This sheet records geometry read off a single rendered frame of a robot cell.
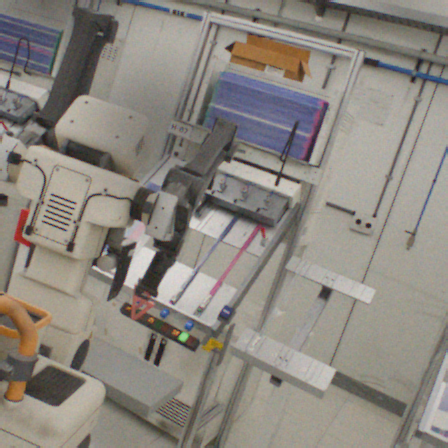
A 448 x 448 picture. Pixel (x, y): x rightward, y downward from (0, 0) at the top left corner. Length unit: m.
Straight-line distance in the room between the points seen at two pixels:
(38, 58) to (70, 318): 1.97
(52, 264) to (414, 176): 2.80
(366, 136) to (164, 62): 1.67
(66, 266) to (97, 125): 0.36
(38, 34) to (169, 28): 1.58
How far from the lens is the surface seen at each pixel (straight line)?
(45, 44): 3.19
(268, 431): 2.24
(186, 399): 2.58
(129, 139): 1.39
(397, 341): 3.93
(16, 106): 3.11
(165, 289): 2.21
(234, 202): 2.38
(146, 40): 4.67
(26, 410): 1.16
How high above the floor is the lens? 1.42
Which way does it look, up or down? 9 degrees down
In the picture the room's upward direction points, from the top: 19 degrees clockwise
